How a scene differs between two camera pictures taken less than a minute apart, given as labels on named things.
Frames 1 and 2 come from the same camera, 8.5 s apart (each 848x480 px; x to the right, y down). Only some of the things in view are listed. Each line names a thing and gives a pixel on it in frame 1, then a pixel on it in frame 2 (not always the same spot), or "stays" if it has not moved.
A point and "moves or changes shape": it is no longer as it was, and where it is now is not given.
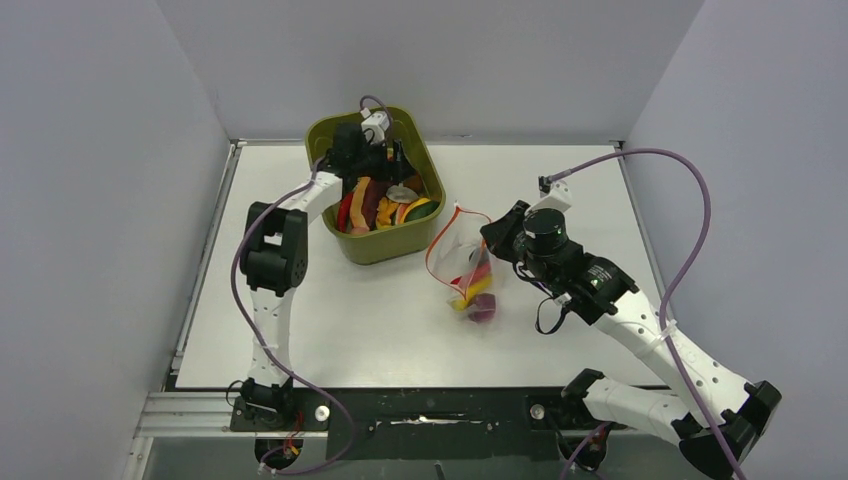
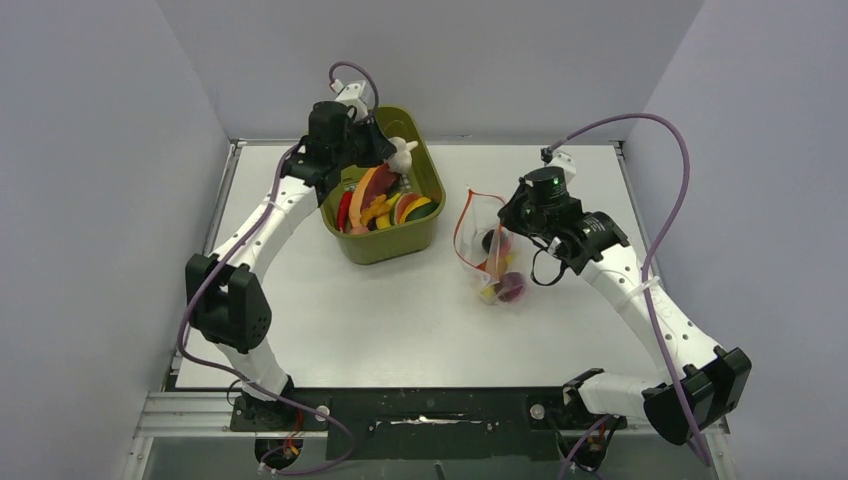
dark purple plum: [482, 255] moves or changes shape
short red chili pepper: [344, 212] stays
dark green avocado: [421, 210] stays
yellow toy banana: [477, 286] -> [501, 271]
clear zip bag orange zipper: [458, 255] moves or changes shape
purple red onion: [484, 307] -> [511, 287]
